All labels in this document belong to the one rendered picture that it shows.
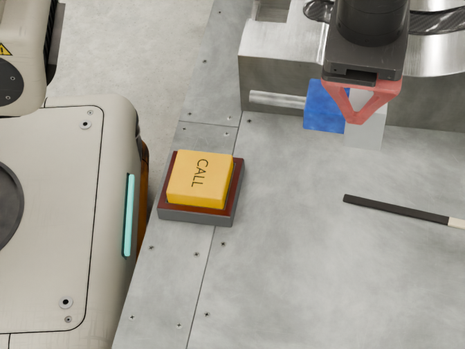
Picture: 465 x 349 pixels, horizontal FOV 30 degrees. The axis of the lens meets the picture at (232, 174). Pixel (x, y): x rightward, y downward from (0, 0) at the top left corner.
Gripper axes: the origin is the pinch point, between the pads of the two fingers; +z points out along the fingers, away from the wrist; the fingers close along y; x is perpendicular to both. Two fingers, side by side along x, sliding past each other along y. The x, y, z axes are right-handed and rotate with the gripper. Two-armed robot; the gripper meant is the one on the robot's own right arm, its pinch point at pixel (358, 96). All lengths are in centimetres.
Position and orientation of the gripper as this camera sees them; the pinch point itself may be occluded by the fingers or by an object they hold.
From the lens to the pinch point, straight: 82.5
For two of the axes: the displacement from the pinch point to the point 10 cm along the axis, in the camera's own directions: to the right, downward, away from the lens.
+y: 1.9, -7.8, 5.9
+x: -9.8, -1.4, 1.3
